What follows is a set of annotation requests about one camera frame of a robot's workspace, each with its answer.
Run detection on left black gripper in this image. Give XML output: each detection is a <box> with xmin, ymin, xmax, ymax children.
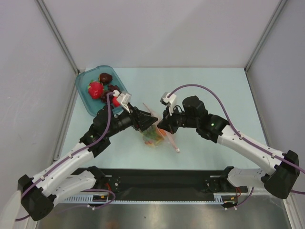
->
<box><xmin>105</xmin><ymin>103</ymin><xmax>158</xmax><ymax>138</ymax></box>

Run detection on clear zip top bag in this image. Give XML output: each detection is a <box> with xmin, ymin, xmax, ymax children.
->
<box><xmin>141</xmin><ymin>103</ymin><xmax>180</xmax><ymax>153</ymax></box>

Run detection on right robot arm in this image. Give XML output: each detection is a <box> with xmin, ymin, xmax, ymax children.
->
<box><xmin>157</xmin><ymin>93</ymin><xmax>300</xmax><ymax>199</ymax></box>

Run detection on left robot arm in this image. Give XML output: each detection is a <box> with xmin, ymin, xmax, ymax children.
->
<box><xmin>17</xmin><ymin>104</ymin><xmax>157</xmax><ymax>221</ymax></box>

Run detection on fake orange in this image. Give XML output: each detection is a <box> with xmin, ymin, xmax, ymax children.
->
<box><xmin>159</xmin><ymin>129</ymin><xmax>166</xmax><ymax>136</ymax></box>

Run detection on small red fake apple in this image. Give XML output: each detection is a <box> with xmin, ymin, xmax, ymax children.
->
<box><xmin>112</xmin><ymin>97</ymin><xmax>121</xmax><ymax>107</ymax></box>

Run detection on purple fake grapes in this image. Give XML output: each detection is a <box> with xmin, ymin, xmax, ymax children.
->
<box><xmin>101</xmin><ymin>84</ymin><xmax>121</xmax><ymax>103</ymax></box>

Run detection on dark red fake apple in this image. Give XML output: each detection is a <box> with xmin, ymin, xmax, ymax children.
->
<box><xmin>99</xmin><ymin>73</ymin><xmax>112</xmax><ymax>85</ymax></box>

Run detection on teal plastic bin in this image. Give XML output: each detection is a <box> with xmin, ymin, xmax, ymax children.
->
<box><xmin>75</xmin><ymin>65</ymin><xmax>127</xmax><ymax>116</ymax></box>

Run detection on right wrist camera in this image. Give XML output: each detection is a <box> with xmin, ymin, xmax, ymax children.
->
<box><xmin>160</xmin><ymin>92</ymin><xmax>177</xmax><ymax>116</ymax></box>

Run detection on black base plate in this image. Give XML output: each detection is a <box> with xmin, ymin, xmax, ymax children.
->
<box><xmin>87</xmin><ymin>167</ymin><xmax>248</xmax><ymax>202</ymax></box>

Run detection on right white cable duct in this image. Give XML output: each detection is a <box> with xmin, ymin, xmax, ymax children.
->
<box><xmin>213</xmin><ymin>193</ymin><xmax>238</xmax><ymax>205</ymax></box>

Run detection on white cable duct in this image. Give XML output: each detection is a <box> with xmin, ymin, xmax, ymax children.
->
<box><xmin>61</xmin><ymin>192</ymin><xmax>112</xmax><ymax>204</ymax></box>
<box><xmin>213</xmin><ymin>193</ymin><xmax>238</xmax><ymax>205</ymax></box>

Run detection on left white cable duct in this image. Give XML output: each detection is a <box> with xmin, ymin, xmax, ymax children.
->
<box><xmin>61</xmin><ymin>192</ymin><xmax>112</xmax><ymax>204</ymax></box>

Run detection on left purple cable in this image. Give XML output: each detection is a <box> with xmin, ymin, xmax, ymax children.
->
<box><xmin>14</xmin><ymin>92</ymin><xmax>120</xmax><ymax>221</ymax></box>

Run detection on aluminium rail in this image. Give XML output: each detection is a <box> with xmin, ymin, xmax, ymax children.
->
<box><xmin>243</xmin><ymin>187</ymin><xmax>294</xmax><ymax>199</ymax></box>

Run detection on left aluminium frame post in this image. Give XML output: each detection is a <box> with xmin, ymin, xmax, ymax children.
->
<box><xmin>35</xmin><ymin>0</ymin><xmax>80</xmax><ymax>75</ymax></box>

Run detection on aluminium frame post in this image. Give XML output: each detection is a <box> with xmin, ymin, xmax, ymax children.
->
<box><xmin>35</xmin><ymin>0</ymin><xmax>80</xmax><ymax>75</ymax></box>
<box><xmin>244</xmin><ymin>0</ymin><xmax>288</xmax><ymax>74</ymax></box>

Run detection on right aluminium frame post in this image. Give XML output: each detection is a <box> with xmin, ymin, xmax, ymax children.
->
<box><xmin>244</xmin><ymin>0</ymin><xmax>288</xmax><ymax>74</ymax></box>

